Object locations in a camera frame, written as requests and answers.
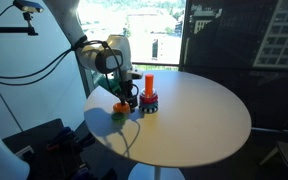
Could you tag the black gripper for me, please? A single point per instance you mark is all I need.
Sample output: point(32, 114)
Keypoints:
point(128, 76)

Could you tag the blue camera on boom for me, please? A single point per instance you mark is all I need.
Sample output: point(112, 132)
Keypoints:
point(28, 6)

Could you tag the black cart with clamps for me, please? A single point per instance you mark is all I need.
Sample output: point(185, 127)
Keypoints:
point(53, 150)

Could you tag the orange stacking stand post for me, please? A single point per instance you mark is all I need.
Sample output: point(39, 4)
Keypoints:
point(149, 78)

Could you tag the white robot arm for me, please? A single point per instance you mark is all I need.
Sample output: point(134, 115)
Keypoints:
point(110, 57)

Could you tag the round white table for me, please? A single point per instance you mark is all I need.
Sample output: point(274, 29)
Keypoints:
point(198, 122)

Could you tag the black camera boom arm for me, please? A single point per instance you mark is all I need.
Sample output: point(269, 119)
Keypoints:
point(29, 30)

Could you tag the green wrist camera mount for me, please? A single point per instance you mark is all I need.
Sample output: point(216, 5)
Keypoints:
point(111, 85)

